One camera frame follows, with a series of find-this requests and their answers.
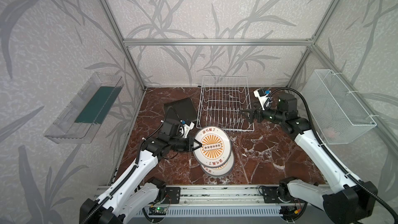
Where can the green led circuit board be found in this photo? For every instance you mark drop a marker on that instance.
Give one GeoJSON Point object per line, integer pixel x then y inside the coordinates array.
{"type": "Point", "coordinates": [158, 210]}

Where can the white mesh wall basket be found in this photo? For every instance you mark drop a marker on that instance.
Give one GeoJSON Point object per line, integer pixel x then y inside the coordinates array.
{"type": "Point", "coordinates": [333, 104]}

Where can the aluminium frame crossbar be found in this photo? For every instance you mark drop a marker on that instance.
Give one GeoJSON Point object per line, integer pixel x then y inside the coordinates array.
{"type": "Point", "coordinates": [217, 42]}

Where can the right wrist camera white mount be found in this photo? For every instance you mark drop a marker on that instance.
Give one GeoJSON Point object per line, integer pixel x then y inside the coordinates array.
{"type": "Point", "coordinates": [264, 97]}

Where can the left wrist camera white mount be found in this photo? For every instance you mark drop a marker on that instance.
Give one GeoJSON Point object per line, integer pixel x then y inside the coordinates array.
{"type": "Point", "coordinates": [185, 128]}

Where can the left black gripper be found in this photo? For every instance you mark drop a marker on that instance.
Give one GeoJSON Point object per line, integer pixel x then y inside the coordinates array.
{"type": "Point", "coordinates": [190, 143]}

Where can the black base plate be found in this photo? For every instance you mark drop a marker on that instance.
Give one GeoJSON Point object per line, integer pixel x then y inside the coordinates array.
{"type": "Point", "coordinates": [169, 195]}
{"type": "Point", "coordinates": [271, 194]}

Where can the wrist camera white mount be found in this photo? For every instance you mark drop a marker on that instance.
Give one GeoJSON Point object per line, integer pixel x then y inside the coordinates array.
{"type": "Point", "coordinates": [185, 128]}
{"type": "Point", "coordinates": [264, 97]}

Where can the white wire dish rack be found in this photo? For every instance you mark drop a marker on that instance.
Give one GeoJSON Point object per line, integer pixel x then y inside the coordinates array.
{"type": "Point", "coordinates": [222, 102]}

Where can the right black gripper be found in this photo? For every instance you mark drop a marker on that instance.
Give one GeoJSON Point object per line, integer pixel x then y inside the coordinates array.
{"type": "Point", "coordinates": [256, 114]}

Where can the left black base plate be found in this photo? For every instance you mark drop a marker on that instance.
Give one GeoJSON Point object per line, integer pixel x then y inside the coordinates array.
{"type": "Point", "coordinates": [169, 195]}

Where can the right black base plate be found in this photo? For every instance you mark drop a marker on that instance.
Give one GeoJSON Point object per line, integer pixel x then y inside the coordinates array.
{"type": "Point", "coordinates": [271, 194]}

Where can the white round plate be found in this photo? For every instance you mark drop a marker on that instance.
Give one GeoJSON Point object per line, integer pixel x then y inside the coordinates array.
{"type": "Point", "coordinates": [221, 171]}
{"type": "Point", "coordinates": [216, 148]}

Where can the aluminium front rail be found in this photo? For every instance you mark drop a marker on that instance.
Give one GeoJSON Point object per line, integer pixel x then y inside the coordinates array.
{"type": "Point", "coordinates": [209, 195]}

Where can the clear plastic wall shelf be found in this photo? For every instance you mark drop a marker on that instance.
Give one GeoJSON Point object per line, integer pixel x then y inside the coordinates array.
{"type": "Point", "coordinates": [82, 118]}

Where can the pink object in basket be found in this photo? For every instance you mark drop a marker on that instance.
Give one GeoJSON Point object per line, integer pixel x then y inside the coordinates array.
{"type": "Point", "coordinates": [330, 133]}

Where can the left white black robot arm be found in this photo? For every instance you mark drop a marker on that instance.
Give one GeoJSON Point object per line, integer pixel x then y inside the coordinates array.
{"type": "Point", "coordinates": [150, 152]}

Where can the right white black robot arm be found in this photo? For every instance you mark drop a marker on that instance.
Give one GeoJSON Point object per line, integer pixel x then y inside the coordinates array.
{"type": "Point", "coordinates": [347, 199]}

